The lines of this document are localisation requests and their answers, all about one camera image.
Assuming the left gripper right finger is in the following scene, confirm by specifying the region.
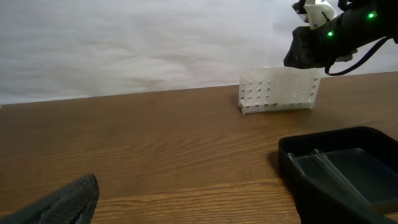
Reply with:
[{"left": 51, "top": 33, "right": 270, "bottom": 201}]
[{"left": 294, "top": 177, "right": 398, "bottom": 224}]

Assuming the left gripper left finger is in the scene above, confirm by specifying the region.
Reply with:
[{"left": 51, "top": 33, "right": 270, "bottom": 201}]
[{"left": 0, "top": 173, "right": 100, "bottom": 224}]

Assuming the clear test tube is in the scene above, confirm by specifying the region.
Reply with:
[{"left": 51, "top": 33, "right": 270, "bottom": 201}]
[
  {"left": 310, "top": 148, "right": 370, "bottom": 205},
  {"left": 286, "top": 152, "right": 310, "bottom": 178}
]

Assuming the white test tube rack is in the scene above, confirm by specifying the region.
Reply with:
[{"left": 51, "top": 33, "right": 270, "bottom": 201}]
[{"left": 238, "top": 66, "right": 322, "bottom": 116}]

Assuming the black tray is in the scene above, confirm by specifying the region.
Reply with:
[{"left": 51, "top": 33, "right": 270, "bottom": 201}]
[{"left": 277, "top": 126, "right": 398, "bottom": 215}]

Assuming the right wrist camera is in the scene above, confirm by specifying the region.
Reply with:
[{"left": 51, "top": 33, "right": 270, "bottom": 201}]
[{"left": 303, "top": 0, "right": 338, "bottom": 30}]

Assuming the black cable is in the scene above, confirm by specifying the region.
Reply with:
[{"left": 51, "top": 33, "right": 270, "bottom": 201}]
[{"left": 324, "top": 35, "right": 395, "bottom": 77}]

